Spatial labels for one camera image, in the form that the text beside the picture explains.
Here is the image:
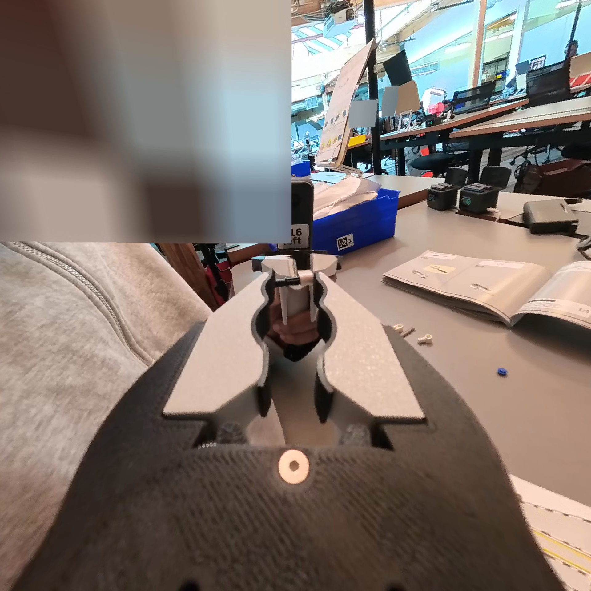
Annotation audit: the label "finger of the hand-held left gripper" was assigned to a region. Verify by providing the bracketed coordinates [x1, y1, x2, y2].
[309, 253, 341, 279]
[251, 255, 297, 288]

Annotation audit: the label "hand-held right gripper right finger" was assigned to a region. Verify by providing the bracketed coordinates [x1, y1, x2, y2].
[310, 272, 425, 446]

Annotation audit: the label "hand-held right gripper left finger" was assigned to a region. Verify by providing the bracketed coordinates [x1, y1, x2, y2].
[163, 271, 283, 446]

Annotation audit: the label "person's left hand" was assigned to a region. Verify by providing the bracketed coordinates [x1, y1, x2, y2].
[269, 306, 320, 348]

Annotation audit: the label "clear plastic bags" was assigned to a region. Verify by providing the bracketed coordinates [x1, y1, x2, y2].
[313, 177, 383, 219]

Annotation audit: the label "blue plastic bin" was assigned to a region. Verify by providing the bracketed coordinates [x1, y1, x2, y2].
[313, 187, 401, 257]

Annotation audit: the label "cardboard sign on stand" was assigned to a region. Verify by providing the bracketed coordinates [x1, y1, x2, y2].
[315, 39, 380, 171]

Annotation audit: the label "black office chair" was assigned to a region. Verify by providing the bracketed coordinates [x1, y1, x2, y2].
[409, 151, 456, 177]

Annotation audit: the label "black charger case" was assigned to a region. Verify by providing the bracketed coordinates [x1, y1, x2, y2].
[427, 167, 470, 212]
[458, 166, 513, 214]

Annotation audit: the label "open instruction booklet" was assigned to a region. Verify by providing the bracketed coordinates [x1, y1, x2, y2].
[382, 250, 591, 331]

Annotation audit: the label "black vertical pole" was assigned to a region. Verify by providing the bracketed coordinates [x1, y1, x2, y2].
[363, 0, 382, 177]

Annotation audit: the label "brown-edged grey desk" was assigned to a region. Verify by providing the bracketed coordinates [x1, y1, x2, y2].
[450, 96, 591, 171]
[379, 98, 530, 177]

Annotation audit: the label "black laptop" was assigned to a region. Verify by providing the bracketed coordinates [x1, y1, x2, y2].
[452, 82, 497, 115]
[526, 62, 571, 108]

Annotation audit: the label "flat black device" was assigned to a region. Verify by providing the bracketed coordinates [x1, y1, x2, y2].
[523, 198, 581, 235]

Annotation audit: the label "zebra striped sticker sheet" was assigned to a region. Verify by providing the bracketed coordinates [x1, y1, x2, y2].
[507, 475, 591, 591]

